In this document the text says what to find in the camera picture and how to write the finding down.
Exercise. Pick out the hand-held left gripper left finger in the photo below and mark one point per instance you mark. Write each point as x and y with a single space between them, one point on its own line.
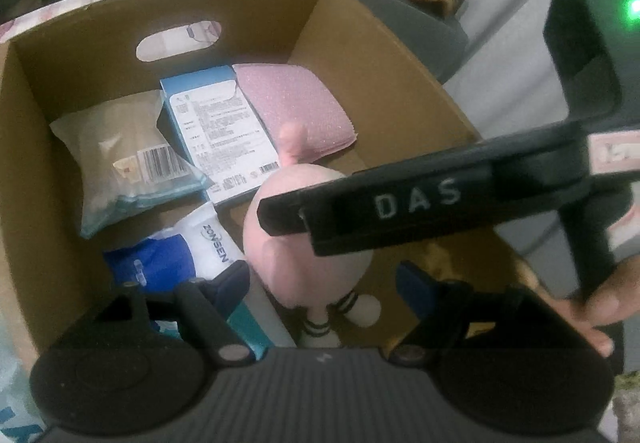
230 280

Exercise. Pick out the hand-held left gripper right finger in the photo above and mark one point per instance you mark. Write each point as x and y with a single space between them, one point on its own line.
415 288

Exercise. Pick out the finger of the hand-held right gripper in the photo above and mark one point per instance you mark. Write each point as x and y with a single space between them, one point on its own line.
285 215

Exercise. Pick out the pink plush toy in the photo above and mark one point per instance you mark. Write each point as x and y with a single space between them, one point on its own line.
295 243

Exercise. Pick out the blue white plastic packet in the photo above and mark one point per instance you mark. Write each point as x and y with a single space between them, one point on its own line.
160 258

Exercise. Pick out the pink bubble mailer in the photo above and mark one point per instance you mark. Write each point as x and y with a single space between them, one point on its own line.
295 108

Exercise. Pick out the blue white paper box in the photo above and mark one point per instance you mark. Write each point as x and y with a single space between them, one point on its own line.
215 133

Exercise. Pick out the clear plastic packet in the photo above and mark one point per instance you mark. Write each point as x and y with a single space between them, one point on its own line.
120 158

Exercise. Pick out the large cardboard box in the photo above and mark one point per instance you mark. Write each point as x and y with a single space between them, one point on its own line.
60 73

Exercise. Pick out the person's right hand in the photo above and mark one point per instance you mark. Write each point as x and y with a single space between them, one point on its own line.
620 293

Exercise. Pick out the grey cabinet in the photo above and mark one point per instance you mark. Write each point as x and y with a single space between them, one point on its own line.
400 23

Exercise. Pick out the white plastic bag blue print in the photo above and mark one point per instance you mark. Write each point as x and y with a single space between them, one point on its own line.
15 388

